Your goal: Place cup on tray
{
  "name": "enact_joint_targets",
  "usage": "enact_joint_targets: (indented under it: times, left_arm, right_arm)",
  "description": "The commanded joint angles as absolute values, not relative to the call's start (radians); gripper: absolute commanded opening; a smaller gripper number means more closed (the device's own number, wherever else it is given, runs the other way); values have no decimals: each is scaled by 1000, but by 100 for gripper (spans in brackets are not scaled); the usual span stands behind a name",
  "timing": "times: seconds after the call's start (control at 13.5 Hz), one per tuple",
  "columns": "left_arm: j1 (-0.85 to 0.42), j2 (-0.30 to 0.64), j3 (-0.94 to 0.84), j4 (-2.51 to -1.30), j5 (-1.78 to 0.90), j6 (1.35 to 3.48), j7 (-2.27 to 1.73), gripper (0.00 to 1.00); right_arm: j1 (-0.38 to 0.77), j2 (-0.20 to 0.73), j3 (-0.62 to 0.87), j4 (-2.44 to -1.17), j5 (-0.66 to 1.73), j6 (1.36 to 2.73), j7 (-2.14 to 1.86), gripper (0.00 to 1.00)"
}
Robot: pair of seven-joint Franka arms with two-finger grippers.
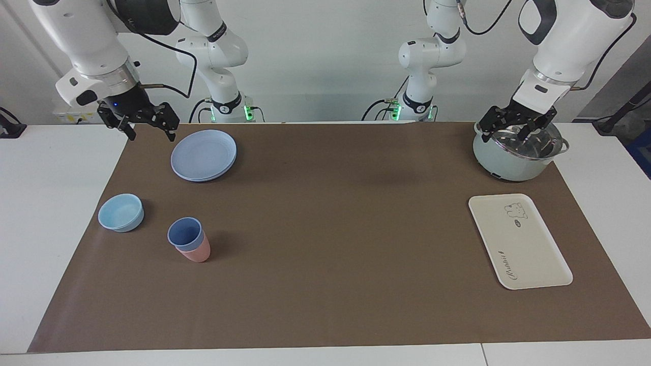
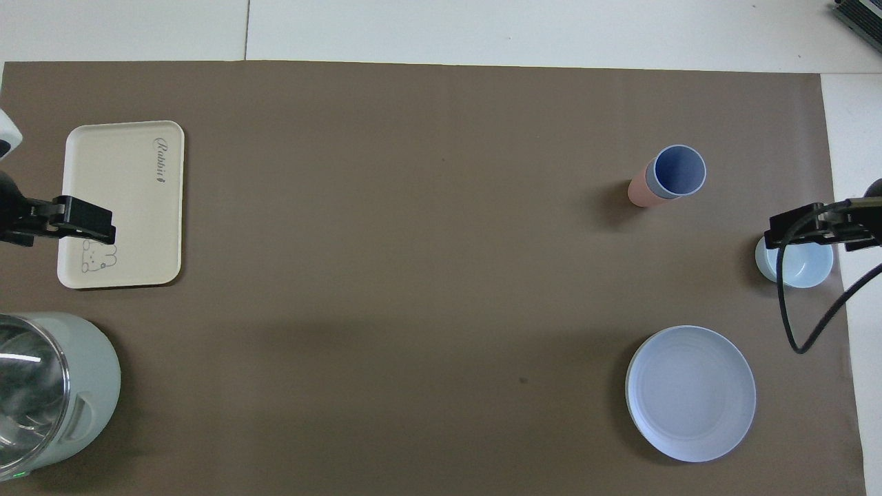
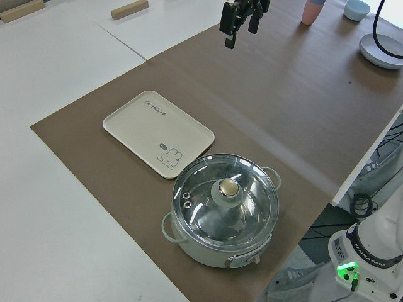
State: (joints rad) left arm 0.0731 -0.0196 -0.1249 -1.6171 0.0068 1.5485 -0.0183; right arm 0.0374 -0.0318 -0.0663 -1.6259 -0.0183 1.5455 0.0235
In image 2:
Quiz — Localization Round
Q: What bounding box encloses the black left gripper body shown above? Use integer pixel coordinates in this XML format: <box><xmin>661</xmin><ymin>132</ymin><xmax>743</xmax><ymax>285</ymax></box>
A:
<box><xmin>0</xmin><ymin>169</ymin><xmax>35</xmax><ymax>247</ymax></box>

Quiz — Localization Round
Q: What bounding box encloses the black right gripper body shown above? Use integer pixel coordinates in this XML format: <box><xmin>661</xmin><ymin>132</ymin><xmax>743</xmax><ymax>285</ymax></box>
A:
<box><xmin>848</xmin><ymin>178</ymin><xmax>882</xmax><ymax>252</ymax></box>

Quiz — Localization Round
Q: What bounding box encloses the blue plastic cup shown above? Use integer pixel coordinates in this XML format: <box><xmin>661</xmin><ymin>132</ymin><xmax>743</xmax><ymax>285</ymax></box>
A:
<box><xmin>646</xmin><ymin>145</ymin><xmax>708</xmax><ymax>200</ymax></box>

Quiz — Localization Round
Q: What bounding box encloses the pink plastic cup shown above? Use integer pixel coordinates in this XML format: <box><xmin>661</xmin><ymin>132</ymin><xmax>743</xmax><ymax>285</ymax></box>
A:
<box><xmin>627</xmin><ymin>162</ymin><xmax>664</xmax><ymax>208</ymax></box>

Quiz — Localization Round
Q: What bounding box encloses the cream rabbit print tray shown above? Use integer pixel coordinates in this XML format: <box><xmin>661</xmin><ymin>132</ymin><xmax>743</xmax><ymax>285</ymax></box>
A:
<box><xmin>57</xmin><ymin>121</ymin><xmax>185</xmax><ymax>289</ymax></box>

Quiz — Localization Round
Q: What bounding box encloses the light blue bowl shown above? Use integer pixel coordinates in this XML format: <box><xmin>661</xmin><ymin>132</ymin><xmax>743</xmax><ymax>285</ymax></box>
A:
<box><xmin>755</xmin><ymin>236</ymin><xmax>834</xmax><ymax>289</ymax></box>

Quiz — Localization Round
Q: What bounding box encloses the pale green cooking pot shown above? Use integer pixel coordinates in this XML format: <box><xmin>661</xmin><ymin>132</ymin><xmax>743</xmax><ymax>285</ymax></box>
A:
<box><xmin>0</xmin><ymin>312</ymin><xmax>122</xmax><ymax>481</ymax></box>

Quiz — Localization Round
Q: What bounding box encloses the glass pot lid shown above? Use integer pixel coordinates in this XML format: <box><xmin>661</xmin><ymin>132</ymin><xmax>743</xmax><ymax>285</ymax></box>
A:
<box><xmin>0</xmin><ymin>316</ymin><xmax>71</xmax><ymax>469</ymax></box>

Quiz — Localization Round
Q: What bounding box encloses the pale blue plate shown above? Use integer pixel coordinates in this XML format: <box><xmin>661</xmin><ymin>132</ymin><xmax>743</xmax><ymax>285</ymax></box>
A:
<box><xmin>625</xmin><ymin>325</ymin><xmax>757</xmax><ymax>463</ymax></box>

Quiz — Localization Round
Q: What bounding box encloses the grey ribbed device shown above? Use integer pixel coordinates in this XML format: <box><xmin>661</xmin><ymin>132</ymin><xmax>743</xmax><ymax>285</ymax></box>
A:
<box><xmin>830</xmin><ymin>0</ymin><xmax>882</xmax><ymax>41</ymax></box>

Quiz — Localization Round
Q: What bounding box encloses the brown table mat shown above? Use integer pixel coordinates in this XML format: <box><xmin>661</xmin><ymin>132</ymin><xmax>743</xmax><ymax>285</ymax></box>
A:
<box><xmin>0</xmin><ymin>61</ymin><xmax>868</xmax><ymax>496</ymax></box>

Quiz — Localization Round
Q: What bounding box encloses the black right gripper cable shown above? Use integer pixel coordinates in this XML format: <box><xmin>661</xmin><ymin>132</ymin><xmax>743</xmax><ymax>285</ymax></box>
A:
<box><xmin>777</xmin><ymin>204</ymin><xmax>882</xmax><ymax>355</ymax></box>

